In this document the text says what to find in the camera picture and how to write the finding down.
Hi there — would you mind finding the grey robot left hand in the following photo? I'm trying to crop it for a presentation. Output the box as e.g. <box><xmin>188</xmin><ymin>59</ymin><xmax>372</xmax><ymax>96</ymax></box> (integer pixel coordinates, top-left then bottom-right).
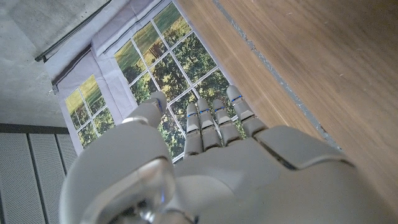
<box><xmin>58</xmin><ymin>85</ymin><xmax>398</xmax><ymax>224</ymax></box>

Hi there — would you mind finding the grey perforated metal panel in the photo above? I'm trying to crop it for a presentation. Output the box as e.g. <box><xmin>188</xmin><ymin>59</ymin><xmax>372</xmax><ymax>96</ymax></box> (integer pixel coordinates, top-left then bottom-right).
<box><xmin>0</xmin><ymin>123</ymin><xmax>78</xmax><ymax>224</ymax></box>

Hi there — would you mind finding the black backdrop crossbar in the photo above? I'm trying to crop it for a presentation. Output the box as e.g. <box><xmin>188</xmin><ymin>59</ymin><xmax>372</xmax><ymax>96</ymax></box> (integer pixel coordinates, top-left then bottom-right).
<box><xmin>34</xmin><ymin>0</ymin><xmax>113</xmax><ymax>62</ymax></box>

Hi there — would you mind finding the printed window backdrop cloth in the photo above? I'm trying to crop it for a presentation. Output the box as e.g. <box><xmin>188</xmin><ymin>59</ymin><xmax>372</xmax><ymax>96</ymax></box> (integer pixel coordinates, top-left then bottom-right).
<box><xmin>43</xmin><ymin>0</ymin><xmax>246</xmax><ymax>164</ymax></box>

